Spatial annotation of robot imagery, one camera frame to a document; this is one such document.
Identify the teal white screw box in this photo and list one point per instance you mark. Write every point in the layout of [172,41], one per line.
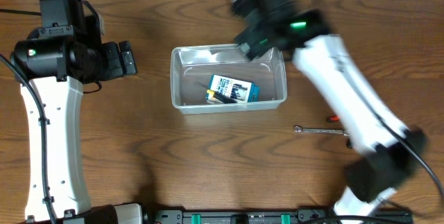
[240,90]

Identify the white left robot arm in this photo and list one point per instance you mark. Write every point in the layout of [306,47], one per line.
[53,70]

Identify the clear plastic container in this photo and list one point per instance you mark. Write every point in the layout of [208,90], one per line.
[197,64]

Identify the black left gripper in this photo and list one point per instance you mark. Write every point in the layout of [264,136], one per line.
[113,60]

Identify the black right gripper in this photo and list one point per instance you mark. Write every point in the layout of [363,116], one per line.
[254,41]

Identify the silver combination wrench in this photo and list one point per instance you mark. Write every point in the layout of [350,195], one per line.
[321,131]

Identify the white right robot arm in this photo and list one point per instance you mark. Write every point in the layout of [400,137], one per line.
[390,152]

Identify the red handled pliers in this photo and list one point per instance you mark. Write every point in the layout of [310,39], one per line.
[333,119]

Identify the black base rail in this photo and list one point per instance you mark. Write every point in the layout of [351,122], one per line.
[288,216]

